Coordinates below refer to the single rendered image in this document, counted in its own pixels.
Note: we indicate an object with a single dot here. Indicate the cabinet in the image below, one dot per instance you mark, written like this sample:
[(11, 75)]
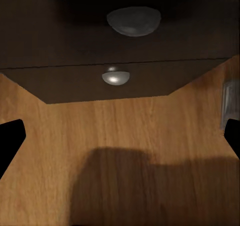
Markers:
[(71, 51)]

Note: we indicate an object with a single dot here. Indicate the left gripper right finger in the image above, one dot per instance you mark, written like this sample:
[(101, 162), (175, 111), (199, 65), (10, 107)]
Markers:
[(232, 135)]

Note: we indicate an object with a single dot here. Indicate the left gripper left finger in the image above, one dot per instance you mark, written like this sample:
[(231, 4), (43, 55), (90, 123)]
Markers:
[(12, 136)]

